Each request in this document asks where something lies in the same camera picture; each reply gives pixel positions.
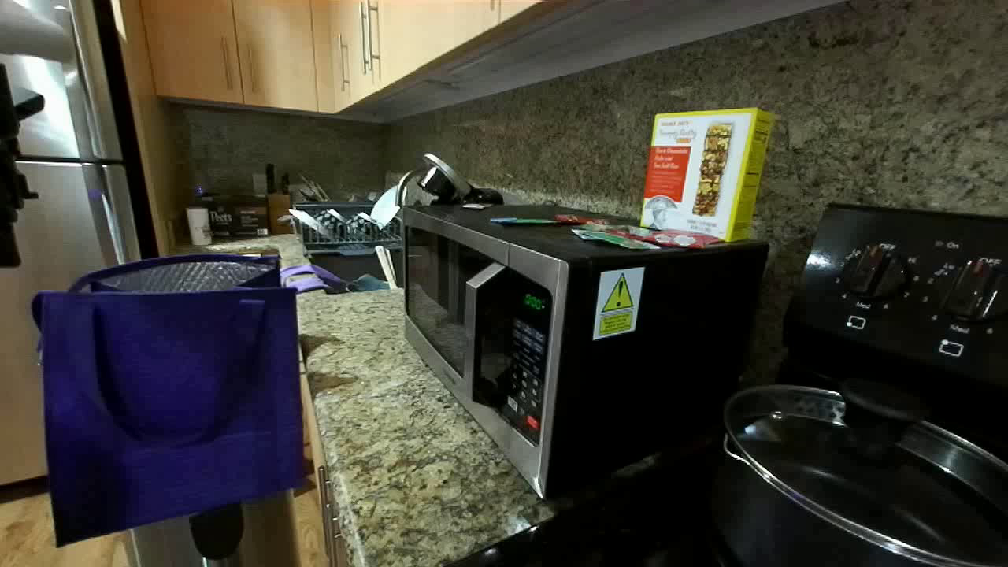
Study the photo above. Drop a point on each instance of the black stainless microwave oven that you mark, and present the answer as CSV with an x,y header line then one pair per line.
x,y
575,358

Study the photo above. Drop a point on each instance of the blue insulated tote bag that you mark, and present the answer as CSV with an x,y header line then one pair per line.
x,y
171,388

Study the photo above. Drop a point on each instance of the green white sauce packet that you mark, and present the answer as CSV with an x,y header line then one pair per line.
x,y
618,241

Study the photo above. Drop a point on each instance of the red sauce packet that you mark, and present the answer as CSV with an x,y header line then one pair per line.
x,y
675,239

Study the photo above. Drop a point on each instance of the dish rack with dishes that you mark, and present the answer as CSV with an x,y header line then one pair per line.
x,y
342,227

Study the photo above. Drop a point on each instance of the yellow food box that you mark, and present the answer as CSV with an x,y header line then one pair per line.
x,y
702,173

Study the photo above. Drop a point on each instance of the wooden upper cabinets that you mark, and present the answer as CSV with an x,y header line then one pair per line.
x,y
396,59

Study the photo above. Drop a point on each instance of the black pot with glass lid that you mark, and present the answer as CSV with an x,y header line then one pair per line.
x,y
819,477

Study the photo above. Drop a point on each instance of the stainless steel refrigerator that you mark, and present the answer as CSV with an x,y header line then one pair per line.
x,y
73,187

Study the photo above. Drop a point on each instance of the black stove control panel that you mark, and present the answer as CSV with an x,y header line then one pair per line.
x,y
921,289

